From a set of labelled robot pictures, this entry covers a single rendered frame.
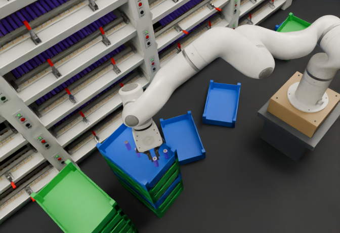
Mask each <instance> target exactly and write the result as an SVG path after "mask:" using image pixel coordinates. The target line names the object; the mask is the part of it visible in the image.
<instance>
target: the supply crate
mask: <svg viewBox="0 0 340 233"><path fill-rule="evenodd" d="M126 140H127V141H128V142H129V144H130V146H131V150H127V147H126V145H125V143H124V142H125V141H126ZM96 147H97V149H98V150H99V152H100V153H101V154H102V155H103V156H104V157H106V158H107V159H108V160H109V161H110V162H112V163H113V164H114V165H115V166H117V167H118V168H119V169H121V171H123V172H124V173H125V174H126V175H127V176H129V177H130V178H131V179H132V180H133V181H135V182H136V183H137V184H138V185H140V186H141V187H142V188H143V189H144V190H146V191H147V192H149V191H150V189H151V188H152V187H153V186H154V185H155V184H156V182H157V181H158V180H159V179H160V178H161V177H162V175H163V174H164V173H165V172H166V171H167V170H168V168H169V167H170V166H171V165H172V164H173V163H174V161H175V160H176V159H177V158H178V154H177V149H176V148H174V147H172V148H171V147H170V146H168V145H167V144H166V143H164V144H163V145H161V147H160V148H159V151H158V152H159V155H160V156H159V160H158V163H159V166H158V167H155V165H154V162H152V161H151V160H149V158H148V156H147V155H146V154H144V153H141V157H138V156H137V154H136V152H135V148H136V144H135V141H134V137H133V132H132V128H130V127H127V126H126V125H125V124H124V123H122V124H121V125H120V126H119V127H118V128H117V129H116V130H115V131H114V132H113V133H112V134H111V135H110V136H109V137H108V138H107V139H106V140H105V141H104V142H103V143H102V144H101V143H99V142H98V143H97V144H96ZM164 149H167V152H168V156H169V158H168V159H165V157H164V153H163V150H164ZM149 151H150V153H151V156H152V158H153V157H156V154H155V152H154V148H152V149H150V150H149Z"/></svg>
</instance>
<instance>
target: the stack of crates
mask: <svg viewBox="0 0 340 233"><path fill-rule="evenodd" d="M65 163H66V164H67V165H66V166H65V167H64V168H63V169H62V170H61V171H60V172H59V173H58V174H57V175H56V176H55V177H54V178H53V179H52V180H51V181H50V182H49V183H48V184H47V185H45V186H44V187H43V188H42V189H41V190H40V191H39V192H38V193H35V192H33V193H32V194H31V195H30V196H31V197H32V198H33V199H35V200H36V202H37V203H38V204H39V205H40V206H41V207H42V208H43V209H44V210H45V211H46V212H47V214H48V215H49V216H50V217H51V218H52V219H53V220H54V221H55V222H56V223H57V224H58V226H59V227H60V228H61V229H62V230H63V231H64V232H65V233H138V232H139V231H138V229H137V228H136V227H135V226H134V224H133V223H132V222H131V221H130V219H129V218H128V217H127V216H126V214H125V213H124V212H123V211H122V209H121V208H120V206H119V205H118V204H117V203H116V201H115V200H113V199H112V198H111V197H110V196H109V195H108V194H107V193H105V192H104V191H103V190H102V189H101V188H99V187H98V186H97V185H96V184H95V183H94V182H93V181H92V180H91V179H89V178H88V177H87V175H86V174H84V173H83V172H82V171H81V170H80V169H79V168H78V167H77V166H76V165H74V164H73V163H72V162H71V161H70V160H69V159H68V160H67V161H66V162H65Z"/></svg>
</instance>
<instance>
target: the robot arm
mask: <svg viewBox="0 0 340 233"><path fill-rule="evenodd" d="M316 45H318V46H319V47H320V48H321V49H322V50H323V51H324V52H325V53H317V54H315V55H313V56H312V57H311V59H310V60H309V62H308V64H307V67H306V69H305V71H304V73H303V76H302V78H301V80H300V82H297V83H294V84H292V85H291V86H290V87H289V88H288V91H287V98H288V101H289V102H290V103H291V105H293V106H294V107H295V108H297V109H298V110H301V111H303V112H309V113H315V112H320V111H322V110H323V109H324V108H325V107H326V106H327V104H328V96H327V94H326V90H327V88H328V87H329V85H330V83H331V81H332V80H333V78H334V76H335V74H336V73H337V71H338V70H339V69H340V18H338V17H336V16H332V15H326V16H323V17H320V18H319V19H317V20H316V21H315V22H314V23H313V24H311V25H310V26H309V27H307V28H306V29H304V30H300V31H293V32H277V31H272V30H269V29H266V28H263V27H260V26H256V25H241V26H239V27H237V28H235V29H231V28H228V27H214V28H211V29H209V30H207V31H206V32H205V33H203V34H202V35H201V36H200V37H198V38H197V39H196V40H195V41H193V42H192V43H191V44H190V45H188V46H187V47H186V48H185V49H184V50H182V51H181V52H180V53H179V54H177V55H176V56H175V57H174V58H173V59H172V60H170V61H169V62H168V63H167V64H166V65H164V66H163V67H162V68H161V69H160V70H159V71H158V72H157V73H156V75H155V77H154V79H153V80H152V82H151V84H150V85H149V86H148V88H147V89H146V90H145V92H143V89H142V86H141V84H139V83H131V84H127V85H125V86H123V87H122V88H121V89H120V90H119V95H120V97H121V100H122V103H123V111H122V121H123V123H124V124H125V125H126V126H127V127H130V128H132V132H133V137H134V141H135V144H136V153H144V154H146V155H147V156H148V158H149V160H151V161H152V162H153V159H152V156H151V153H150V151H149V150H150V149H152V148H154V152H155V154H156V157H157V160H159V156H160V155H159V152H158V151H159V148H160V147H161V145H163V144H164V143H165V140H164V139H163V138H162V137H161V135H160V133H159V130H158V128H157V126H156V124H155V122H154V121H153V119H152V117H153V116H154V115H155V114H156V113H158V112H159V111H160V110H161V109H162V108H163V106H164V105H165V104H166V103H167V101H168V100H169V98H170V96H171V95H172V93H173V92H174V90H175V89H176V88H177V87H179V86H180V85H181V84H183V83H184V82H185V81H187V80H188V79H189V78H191V77H192V76H194V75H195V74H196V73H198V72H199V71H200V70H202V69H203V68H204V67H206V66H207V65H208V64H210V63H211V62H212V61H214V60H215V59H216V58H219V57H221V58H222V59H224V60H225V61H227V62H228V63H229V64H231V65H232V66H233V67H234V68H236V69H237V70H238V71H239V72H241V73H242V74H244V75H246V76H248V77H250V78H253V79H263V78H266V77H268V76H269V75H270V74H271V73H272V72H273V70H274V67H275V61H274V58H276V59H280V60H289V59H295V58H301V57H304V56H306V55H308V54H310V53H311V52H312V51H313V50H314V48H315V46H316Z"/></svg>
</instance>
